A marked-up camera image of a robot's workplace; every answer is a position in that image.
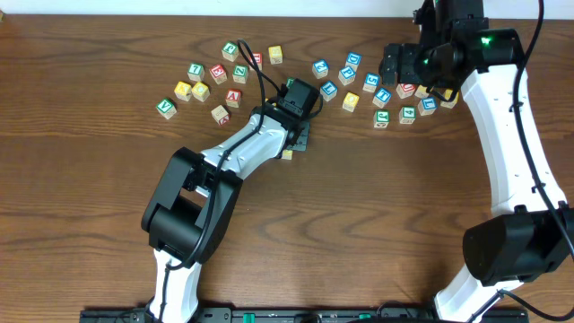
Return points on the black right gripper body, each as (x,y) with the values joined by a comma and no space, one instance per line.
(414,63)

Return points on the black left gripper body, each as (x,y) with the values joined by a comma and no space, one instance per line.
(300,137)

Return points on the yellow o block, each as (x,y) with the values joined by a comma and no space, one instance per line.
(287,155)
(350,101)

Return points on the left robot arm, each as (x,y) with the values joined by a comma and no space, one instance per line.
(191,207)

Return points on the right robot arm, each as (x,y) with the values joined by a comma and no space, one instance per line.
(530,232)

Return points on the yellow top block right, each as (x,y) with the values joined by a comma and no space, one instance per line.
(421,92)

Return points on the blue 5 block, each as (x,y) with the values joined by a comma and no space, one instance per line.
(371,82)

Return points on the blue T block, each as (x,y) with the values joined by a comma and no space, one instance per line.
(381,97)

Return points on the blue L block right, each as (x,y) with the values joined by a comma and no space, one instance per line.
(427,106)

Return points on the blue l block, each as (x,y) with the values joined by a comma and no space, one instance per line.
(328,90)
(427,106)

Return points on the blue D block upper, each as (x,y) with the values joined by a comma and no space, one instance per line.
(353,60)

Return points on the green 4 block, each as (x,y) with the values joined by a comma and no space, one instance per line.
(407,115)

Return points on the yellow block far right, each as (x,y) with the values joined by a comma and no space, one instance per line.
(450,99)

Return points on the blue P block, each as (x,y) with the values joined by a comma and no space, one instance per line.
(346,75)

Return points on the blue L block centre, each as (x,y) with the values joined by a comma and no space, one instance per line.
(328,90)

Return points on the green j block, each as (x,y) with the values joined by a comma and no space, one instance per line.
(381,118)
(230,51)

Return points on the green B block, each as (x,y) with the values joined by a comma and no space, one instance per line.
(290,81)

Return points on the blue 2 block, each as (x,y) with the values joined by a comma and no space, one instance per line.
(320,69)

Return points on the red V block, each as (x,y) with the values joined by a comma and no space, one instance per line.
(233,98)

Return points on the red sided tan block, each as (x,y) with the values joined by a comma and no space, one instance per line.
(220,115)

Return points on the green Z block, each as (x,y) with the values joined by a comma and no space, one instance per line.
(240,74)

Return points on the red U block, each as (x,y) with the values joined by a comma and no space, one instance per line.
(258,59)

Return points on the red E block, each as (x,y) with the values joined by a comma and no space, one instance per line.
(218,73)

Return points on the yellow C block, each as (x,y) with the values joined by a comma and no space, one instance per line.
(201,91)

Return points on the green J block top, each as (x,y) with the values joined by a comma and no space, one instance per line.
(230,51)

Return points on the green 7 block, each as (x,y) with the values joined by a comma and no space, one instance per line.
(196,72)

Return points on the yellow A block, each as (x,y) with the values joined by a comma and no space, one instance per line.
(183,91)

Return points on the green V block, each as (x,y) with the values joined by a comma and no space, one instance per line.
(166,108)

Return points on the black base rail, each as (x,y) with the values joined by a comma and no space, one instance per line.
(228,315)

